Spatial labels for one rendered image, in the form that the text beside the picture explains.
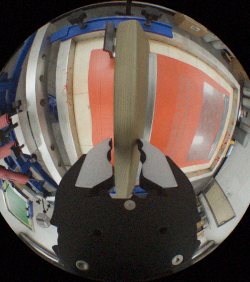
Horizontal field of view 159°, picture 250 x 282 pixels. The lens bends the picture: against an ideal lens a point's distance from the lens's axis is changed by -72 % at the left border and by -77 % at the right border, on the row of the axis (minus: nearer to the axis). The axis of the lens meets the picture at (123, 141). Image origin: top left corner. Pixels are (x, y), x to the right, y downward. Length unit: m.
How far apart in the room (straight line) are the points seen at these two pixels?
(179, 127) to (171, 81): 0.15
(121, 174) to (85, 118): 0.19
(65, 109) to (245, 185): 4.04
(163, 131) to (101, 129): 0.19
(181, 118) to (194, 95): 0.10
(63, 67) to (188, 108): 0.38
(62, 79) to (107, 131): 0.20
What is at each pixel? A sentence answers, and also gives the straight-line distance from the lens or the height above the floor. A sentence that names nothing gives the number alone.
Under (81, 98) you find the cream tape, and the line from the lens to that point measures 0.27.
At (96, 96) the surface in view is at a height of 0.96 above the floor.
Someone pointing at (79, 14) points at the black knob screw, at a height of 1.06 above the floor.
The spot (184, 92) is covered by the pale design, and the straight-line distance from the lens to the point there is 0.31.
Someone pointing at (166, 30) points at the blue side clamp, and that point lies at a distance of 0.32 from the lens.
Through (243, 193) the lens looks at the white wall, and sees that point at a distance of 3.98.
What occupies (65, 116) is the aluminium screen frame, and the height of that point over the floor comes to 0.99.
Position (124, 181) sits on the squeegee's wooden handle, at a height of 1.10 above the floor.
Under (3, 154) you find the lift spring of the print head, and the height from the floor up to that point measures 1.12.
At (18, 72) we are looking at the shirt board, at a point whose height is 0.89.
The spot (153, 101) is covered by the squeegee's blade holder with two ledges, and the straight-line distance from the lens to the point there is 0.16.
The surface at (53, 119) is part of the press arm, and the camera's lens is 0.40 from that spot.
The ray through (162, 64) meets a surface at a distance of 0.29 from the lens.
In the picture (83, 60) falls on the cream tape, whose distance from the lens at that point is 0.30.
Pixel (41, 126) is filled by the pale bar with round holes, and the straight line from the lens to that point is 0.27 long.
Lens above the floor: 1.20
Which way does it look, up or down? 62 degrees down
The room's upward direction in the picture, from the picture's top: 179 degrees clockwise
